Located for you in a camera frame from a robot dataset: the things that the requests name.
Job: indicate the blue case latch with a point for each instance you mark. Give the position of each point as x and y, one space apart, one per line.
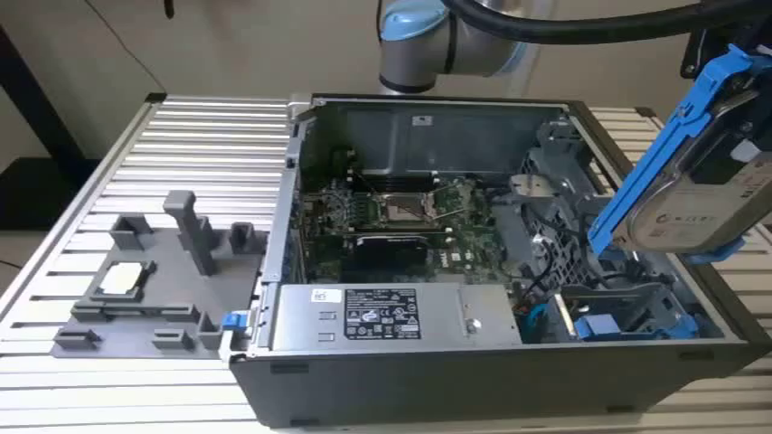
232 321

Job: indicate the silver power supply unit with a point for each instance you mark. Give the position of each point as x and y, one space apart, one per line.
302 316

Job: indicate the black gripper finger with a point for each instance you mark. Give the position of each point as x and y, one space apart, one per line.
703 54
740 90

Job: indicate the open black PC case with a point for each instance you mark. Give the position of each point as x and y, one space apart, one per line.
422 389

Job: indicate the silver CPU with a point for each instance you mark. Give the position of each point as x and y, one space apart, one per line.
123 276

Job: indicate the black furniture frame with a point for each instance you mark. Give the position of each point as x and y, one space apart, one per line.
42 190

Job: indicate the green motherboard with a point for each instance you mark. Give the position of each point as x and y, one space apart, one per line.
476 253

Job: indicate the locking lever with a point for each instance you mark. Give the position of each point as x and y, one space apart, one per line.
422 203

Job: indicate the hard disk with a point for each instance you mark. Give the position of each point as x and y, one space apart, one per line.
670 190

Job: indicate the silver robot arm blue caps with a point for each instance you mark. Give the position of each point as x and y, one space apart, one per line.
416 54

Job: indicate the metal disk bay cage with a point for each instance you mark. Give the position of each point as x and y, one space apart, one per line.
560 253

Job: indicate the blue disk carrier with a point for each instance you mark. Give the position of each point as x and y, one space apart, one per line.
598 326

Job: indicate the grey parts rack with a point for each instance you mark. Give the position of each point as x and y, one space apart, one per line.
151 334

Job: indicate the CPU socket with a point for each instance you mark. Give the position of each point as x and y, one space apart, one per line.
403 209

